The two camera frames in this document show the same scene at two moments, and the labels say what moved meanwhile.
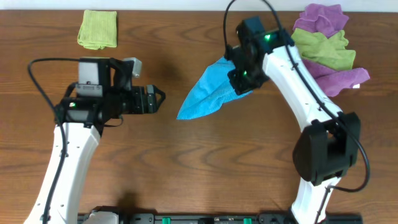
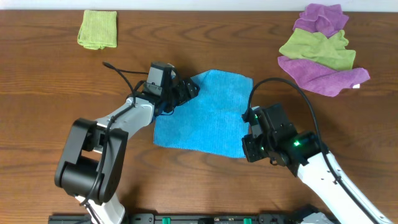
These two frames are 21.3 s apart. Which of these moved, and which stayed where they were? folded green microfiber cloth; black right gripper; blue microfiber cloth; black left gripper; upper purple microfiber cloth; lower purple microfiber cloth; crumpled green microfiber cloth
Moved: blue microfiber cloth; black left gripper; black right gripper
Stayed: lower purple microfiber cloth; folded green microfiber cloth; crumpled green microfiber cloth; upper purple microfiber cloth
